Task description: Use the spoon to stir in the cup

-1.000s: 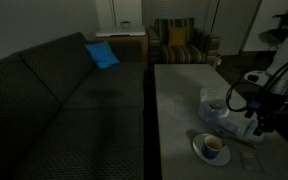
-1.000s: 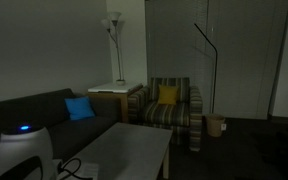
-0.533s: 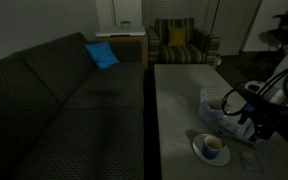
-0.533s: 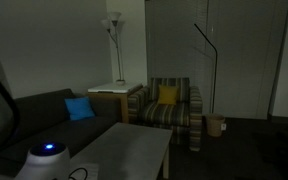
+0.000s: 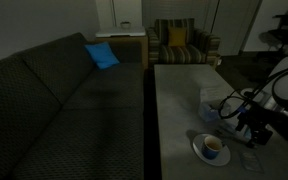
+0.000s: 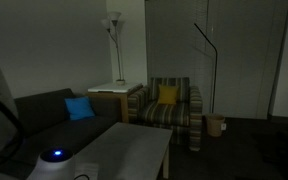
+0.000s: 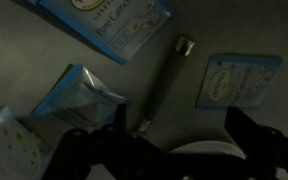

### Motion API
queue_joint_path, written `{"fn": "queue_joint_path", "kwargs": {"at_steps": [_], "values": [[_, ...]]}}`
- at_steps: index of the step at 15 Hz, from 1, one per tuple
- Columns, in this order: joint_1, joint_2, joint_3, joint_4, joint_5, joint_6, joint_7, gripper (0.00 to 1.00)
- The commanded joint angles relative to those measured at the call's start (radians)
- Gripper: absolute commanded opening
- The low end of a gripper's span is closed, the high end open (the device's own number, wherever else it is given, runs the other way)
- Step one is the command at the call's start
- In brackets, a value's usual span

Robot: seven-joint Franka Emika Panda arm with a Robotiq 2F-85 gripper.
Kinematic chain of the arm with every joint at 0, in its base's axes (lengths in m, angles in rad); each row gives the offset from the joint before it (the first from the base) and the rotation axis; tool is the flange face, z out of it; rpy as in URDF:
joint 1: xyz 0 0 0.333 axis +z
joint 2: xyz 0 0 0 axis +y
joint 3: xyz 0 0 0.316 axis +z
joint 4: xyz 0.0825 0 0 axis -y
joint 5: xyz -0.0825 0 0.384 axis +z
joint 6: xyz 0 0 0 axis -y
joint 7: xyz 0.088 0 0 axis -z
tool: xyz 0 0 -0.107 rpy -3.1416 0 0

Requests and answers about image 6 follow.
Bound striped armchair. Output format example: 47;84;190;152
127;77;204;153

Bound white multi-head floor lamp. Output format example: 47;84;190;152
100;10;127;87

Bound yellow throw pillow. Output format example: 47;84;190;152
157;84;181;106

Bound printed white paper sheet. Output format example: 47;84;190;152
74;162;100;180

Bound dark grey sofa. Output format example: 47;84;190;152
0;87;122;180

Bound white-topped wooden side table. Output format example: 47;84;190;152
87;82;144;124

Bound light wooden coffee table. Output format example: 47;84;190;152
73;121;174;180

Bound thin black floor lamp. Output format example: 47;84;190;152
193;22;219;114

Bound grey window blinds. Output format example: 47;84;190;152
145;0;210;116

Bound beige waste basket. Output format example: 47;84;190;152
205;113;226;138

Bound blue throw pillow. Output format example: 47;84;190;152
64;96;96;122

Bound tall grey door panel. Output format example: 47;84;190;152
207;0;288;120

